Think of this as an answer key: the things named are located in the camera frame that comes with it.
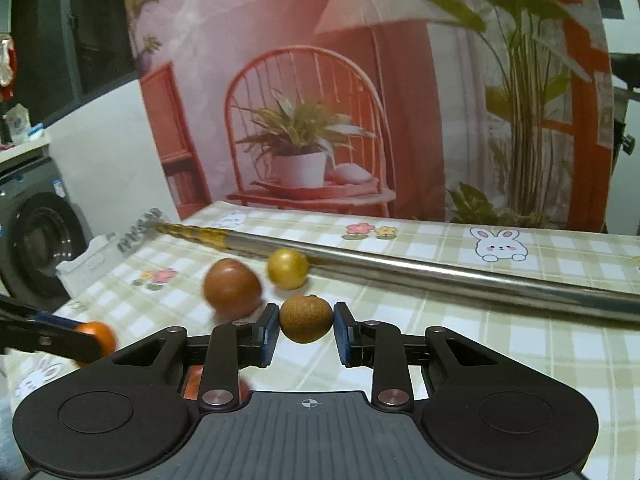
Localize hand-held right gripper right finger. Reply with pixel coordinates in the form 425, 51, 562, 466
332, 301, 499, 409

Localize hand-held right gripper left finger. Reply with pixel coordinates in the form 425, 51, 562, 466
111, 302, 281, 409

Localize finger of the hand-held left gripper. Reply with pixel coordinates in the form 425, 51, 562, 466
0, 294, 77, 332
0, 327, 104, 364

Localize small brown kiwi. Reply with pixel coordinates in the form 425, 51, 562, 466
279, 294, 335, 345

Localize small orange mandarin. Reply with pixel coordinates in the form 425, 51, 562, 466
75, 321, 118, 367

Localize brown red apple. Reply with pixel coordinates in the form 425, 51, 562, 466
202, 257, 263, 318

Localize yellow plum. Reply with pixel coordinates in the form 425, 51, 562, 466
266, 247, 309, 291

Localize clear rod end clip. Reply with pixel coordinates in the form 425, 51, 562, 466
55, 206, 163, 293

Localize metal rod with gold tape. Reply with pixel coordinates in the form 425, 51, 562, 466
150, 217, 640, 324

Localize grey washing machine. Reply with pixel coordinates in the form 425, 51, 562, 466
0, 156, 94, 302

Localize checked rabbit print tablecloth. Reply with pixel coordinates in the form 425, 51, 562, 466
0, 201, 640, 480

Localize white packet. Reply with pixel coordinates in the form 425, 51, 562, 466
2, 104, 32, 143

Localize printed room scene backdrop cloth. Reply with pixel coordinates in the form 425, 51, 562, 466
120, 0, 613, 233

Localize red white hanging object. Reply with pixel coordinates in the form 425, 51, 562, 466
0, 34, 19, 102

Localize dark glass door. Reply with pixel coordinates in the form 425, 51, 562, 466
10, 0, 137, 126

